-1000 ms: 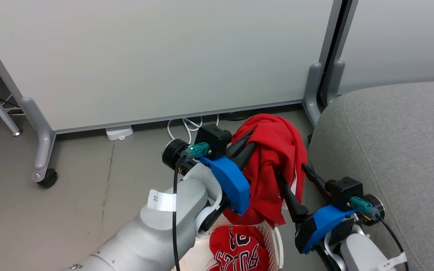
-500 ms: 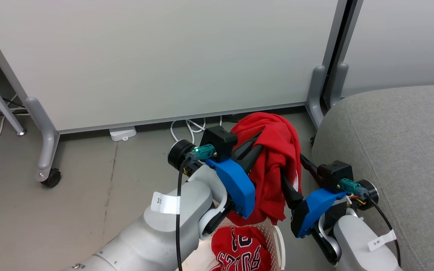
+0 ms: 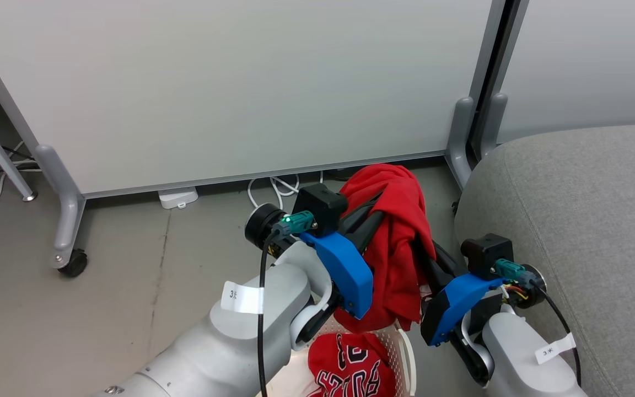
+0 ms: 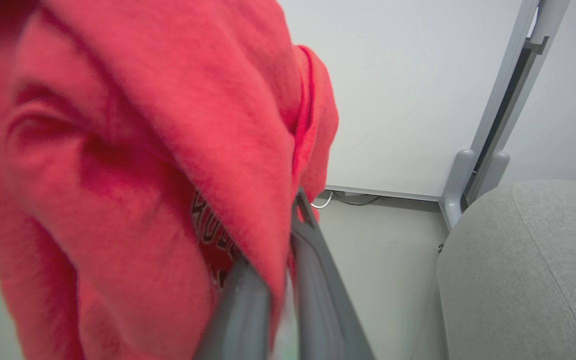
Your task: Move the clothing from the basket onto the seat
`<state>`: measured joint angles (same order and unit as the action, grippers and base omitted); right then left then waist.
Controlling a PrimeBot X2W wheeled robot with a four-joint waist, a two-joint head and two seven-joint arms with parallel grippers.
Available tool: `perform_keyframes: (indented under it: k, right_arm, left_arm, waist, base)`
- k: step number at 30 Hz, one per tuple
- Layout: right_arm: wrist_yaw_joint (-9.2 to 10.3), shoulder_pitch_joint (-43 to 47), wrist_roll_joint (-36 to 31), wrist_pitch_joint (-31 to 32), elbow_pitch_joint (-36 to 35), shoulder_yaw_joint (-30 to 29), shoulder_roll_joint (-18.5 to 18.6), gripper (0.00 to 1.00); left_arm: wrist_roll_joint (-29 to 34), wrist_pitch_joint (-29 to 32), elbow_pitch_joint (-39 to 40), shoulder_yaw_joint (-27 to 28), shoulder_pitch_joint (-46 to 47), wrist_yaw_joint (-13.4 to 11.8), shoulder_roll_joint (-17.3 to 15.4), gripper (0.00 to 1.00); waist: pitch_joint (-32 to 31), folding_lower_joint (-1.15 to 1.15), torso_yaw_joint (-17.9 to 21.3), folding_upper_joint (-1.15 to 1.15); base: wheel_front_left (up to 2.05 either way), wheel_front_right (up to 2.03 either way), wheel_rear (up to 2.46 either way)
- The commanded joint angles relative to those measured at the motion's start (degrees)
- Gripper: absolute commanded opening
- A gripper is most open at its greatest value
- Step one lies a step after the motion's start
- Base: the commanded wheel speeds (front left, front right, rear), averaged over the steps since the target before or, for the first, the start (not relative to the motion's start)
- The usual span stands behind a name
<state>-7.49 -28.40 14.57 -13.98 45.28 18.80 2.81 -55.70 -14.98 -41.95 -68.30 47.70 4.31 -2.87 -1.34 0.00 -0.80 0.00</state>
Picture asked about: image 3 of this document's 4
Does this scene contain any black caster wheel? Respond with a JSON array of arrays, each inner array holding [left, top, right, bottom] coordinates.
[[58, 249, 88, 277]]

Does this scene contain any white perforated laundry basket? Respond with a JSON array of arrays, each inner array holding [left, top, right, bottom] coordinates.
[[265, 323, 417, 397]]

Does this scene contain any green left cable connector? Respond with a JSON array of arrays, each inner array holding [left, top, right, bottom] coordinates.
[[272, 211, 318, 238]]

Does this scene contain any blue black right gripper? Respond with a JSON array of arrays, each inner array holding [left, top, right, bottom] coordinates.
[[421, 243, 504, 347]]

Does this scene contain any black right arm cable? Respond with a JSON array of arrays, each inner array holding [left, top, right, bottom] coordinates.
[[538, 287, 582, 387]]

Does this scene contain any looped white floor cable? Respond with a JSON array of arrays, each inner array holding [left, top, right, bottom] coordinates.
[[247, 172, 325, 210]]

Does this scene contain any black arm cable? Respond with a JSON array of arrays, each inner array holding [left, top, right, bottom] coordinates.
[[538, 287, 582, 387], [257, 232, 281, 397]]

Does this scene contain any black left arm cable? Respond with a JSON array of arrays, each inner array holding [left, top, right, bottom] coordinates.
[[257, 232, 281, 397]]

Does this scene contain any grey partition foot with caster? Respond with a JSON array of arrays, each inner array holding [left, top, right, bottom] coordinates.
[[35, 144, 87, 269]]

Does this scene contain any red basketball jersey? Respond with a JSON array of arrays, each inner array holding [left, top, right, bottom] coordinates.
[[308, 332, 396, 397]]

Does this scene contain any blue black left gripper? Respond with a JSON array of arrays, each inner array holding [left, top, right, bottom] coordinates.
[[300, 193, 387, 320]]

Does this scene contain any grey fabric sofa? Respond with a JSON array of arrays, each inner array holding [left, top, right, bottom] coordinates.
[[454, 122, 635, 397]]

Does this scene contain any wide white partition panel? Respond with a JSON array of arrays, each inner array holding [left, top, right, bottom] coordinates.
[[0, 0, 508, 199]]

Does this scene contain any green cable connector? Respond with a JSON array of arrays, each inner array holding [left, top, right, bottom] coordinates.
[[272, 211, 318, 238], [491, 259, 525, 281]]

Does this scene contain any green right cable connector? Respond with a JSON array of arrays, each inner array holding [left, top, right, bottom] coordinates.
[[491, 259, 525, 281]]

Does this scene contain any plain red t-shirt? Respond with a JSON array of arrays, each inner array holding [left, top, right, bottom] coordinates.
[[333, 163, 437, 334]]

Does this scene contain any narrow white partition panel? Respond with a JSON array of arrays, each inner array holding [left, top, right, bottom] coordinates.
[[497, 0, 635, 144]]

